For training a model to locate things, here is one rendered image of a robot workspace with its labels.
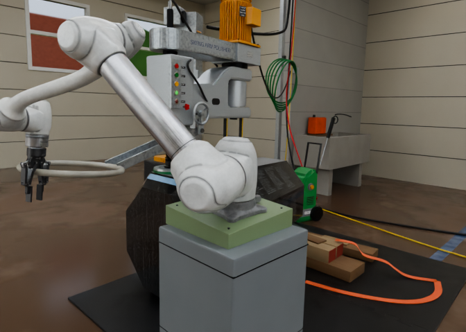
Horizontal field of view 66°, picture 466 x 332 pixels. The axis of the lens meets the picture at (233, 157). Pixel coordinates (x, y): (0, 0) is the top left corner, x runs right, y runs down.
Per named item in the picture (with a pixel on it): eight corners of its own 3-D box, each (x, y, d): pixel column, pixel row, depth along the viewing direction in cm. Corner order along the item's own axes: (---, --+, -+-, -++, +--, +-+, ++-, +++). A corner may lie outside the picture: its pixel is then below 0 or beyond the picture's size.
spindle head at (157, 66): (186, 127, 254) (186, 62, 248) (210, 128, 241) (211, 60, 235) (146, 128, 226) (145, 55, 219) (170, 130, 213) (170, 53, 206)
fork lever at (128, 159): (186, 131, 252) (184, 124, 250) (206, 132, 241) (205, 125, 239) (102, 168, 202) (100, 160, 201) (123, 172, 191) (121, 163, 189)
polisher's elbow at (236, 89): (216, 106, 278) (216, 80, 276) (235, 107, 290) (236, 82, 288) (231, 107, 264) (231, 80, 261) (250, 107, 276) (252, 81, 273)
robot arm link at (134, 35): (109, 43, 140) (84, 39, 128) (141, 14, 133) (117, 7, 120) (126, 72, 140) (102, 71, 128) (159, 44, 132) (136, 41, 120)
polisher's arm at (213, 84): (230, 129, 294) (231, 68, 287) (254, 131, 280) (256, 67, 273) (162, 134, 236) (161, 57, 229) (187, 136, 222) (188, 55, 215)
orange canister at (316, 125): (303, 135, 557) (304, 114, 552) (320, 134, 592) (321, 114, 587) (315, 136, 541) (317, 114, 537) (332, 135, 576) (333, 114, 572)
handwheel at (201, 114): (199, 124, 238) (199, 101, 236) (211, 125, 232) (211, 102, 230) (183, 125, 226) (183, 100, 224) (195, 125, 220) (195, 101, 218)
